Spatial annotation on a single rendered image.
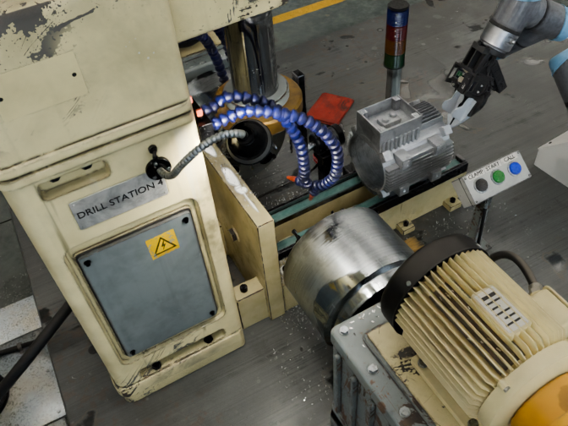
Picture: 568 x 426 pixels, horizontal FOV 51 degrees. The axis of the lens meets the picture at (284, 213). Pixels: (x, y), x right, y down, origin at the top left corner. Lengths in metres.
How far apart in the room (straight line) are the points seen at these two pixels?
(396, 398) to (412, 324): 0.15
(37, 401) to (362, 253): 1.19
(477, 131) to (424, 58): 0.43
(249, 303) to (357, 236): 0.37
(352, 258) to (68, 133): 0.55
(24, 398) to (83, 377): 0.52
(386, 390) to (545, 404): 0.26
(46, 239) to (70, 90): 0.26
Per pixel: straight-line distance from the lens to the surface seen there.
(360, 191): 1.61
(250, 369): 1.40
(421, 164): 1.48
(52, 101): 0.84
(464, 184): 1.39
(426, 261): 0.86
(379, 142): 1.41
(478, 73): 1.45
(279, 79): 1.19
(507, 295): 0.85
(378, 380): 0.98
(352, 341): 1.01
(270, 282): 1.34
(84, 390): 1.48
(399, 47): 1.77
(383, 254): 1.11
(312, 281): 1.14
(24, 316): 2.69
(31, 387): 2.01
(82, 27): 0.80
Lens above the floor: 2.03
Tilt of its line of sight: 47 degrees down
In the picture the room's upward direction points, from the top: 6 degrees counter-clockwise
